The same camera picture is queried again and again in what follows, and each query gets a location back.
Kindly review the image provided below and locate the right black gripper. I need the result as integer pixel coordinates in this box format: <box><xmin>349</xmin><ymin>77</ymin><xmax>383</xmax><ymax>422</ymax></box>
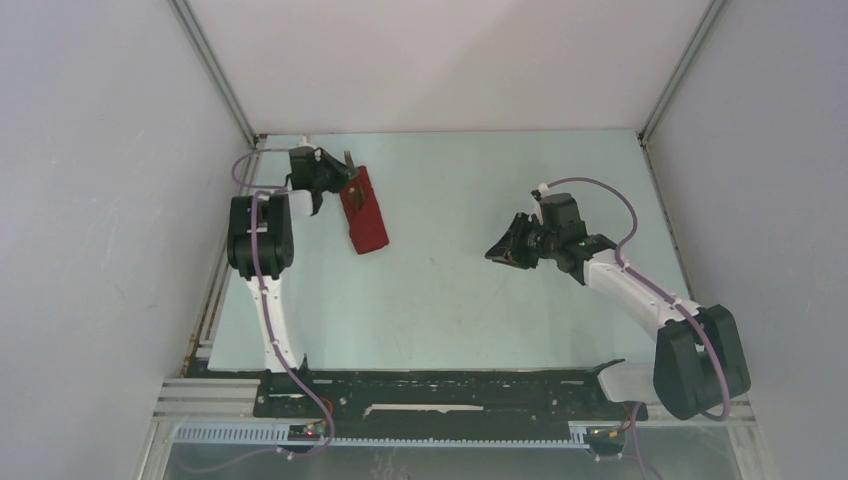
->
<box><xmin>485</xmin><ymin>212</ymin><xmax>560</xmax><ymax>270</ymax></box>

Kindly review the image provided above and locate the red cloth napkin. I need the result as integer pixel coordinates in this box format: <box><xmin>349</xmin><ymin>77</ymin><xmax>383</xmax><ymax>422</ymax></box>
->
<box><xmin>339</xmin><ymin>166</ymin><xmax>390</xmax><ymax>255</ymax></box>

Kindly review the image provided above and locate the brown wooden spoon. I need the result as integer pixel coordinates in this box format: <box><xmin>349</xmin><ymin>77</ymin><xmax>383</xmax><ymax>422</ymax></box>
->
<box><xmin>348</xmin><ymin>186</ymin><xmax>366</xmax><ymax>213</ymax></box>

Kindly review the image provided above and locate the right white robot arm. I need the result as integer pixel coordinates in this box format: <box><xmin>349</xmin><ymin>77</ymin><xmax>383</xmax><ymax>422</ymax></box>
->
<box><xmin>485</xmin><ymin>213</ymin><xmax>751</xmax><ymax>421</ymax></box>

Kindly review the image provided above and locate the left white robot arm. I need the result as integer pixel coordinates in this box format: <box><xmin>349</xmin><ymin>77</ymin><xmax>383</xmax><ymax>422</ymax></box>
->
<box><xmin>226</xmin><ymin>144</ymin><xmax>359</xmax><ymax>373</ymax></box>

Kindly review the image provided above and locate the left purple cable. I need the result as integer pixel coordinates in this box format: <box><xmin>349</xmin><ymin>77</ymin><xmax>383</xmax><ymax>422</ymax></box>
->
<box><xmin>230</xmin><ymin>146</ymin><xmax>337</xmax><ymax>460</ymax></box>

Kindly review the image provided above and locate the purple cable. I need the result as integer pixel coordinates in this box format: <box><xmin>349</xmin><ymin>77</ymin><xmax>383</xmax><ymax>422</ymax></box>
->
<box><xmin>539</xmin><ymin>176</ymin><xmax>732</xmax><ymax>480</ymax></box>
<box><xmin>230</xmin><ymin>146</ymin><xmax>337</xmax><ymax>460</ymax></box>

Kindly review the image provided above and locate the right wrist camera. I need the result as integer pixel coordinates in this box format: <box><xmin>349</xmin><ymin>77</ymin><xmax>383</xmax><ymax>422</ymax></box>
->
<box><xmin>531</xmin><ymin>184</ymin><xmax>582</xmax><ymax>230</ymax></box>

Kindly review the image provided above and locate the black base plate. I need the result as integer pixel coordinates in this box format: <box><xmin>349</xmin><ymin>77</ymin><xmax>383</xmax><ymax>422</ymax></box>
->
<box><xmin>253</xmin><ymin>367</ymin><xmax>634</xmax><ymax>440</ymax></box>

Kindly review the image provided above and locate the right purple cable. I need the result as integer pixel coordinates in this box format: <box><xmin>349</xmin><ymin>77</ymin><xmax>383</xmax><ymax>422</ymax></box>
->
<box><xmin>539</xmin><ymin>176</ymin><xmax>732</xmax><ymax>480</ymax></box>

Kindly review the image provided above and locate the aluminium frame rail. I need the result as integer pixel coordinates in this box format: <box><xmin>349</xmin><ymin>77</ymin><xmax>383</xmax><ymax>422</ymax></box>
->
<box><xmin>153</xmin><ymin>378</ymin><xmax>259</xmax><ymax>422</ymax></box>

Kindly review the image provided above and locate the white cable duct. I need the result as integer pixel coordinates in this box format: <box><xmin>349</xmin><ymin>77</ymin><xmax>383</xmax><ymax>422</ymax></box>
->
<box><xmin>172</xmin><ymin>422</ymin><xmax>588</xmax><ymax>449</ymax></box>

